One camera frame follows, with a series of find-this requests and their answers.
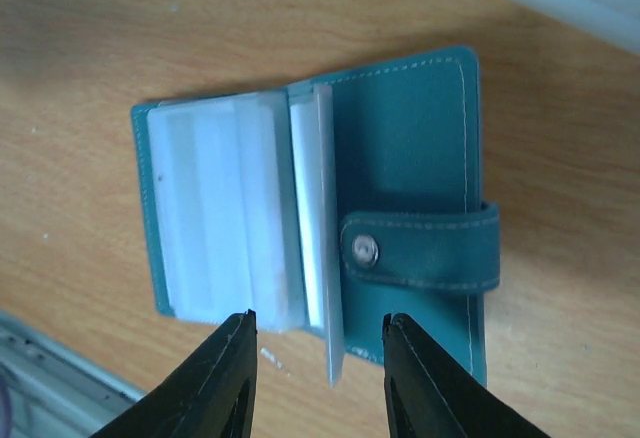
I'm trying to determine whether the teal leather card holder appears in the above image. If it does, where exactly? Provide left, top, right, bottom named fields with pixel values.
left=131, top=47, right=500, bottom=383

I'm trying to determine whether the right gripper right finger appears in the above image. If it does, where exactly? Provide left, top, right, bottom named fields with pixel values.
left=382, top=313, right=538, bottom=437

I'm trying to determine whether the aluminium rail front frame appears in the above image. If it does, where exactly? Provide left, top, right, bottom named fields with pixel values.
left=1, top=311, right=146, bottom=437

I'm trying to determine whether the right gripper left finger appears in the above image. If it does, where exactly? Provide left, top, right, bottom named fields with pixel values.
left=94, top=310, right=258, bottom=438

